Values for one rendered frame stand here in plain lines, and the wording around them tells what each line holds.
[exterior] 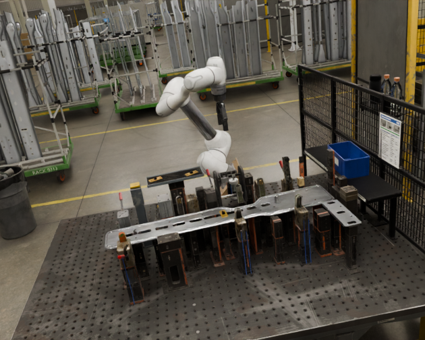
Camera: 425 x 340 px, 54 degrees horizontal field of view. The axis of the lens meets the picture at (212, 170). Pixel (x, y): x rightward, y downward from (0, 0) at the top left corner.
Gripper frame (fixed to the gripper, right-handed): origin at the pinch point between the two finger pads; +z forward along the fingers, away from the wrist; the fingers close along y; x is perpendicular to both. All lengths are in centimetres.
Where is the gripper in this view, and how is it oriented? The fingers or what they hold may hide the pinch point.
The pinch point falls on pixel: (222, 125)
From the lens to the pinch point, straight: 258.2
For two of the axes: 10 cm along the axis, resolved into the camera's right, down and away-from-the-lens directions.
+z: 1.3, 9.1, 4.0
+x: 9.7, -2.0, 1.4
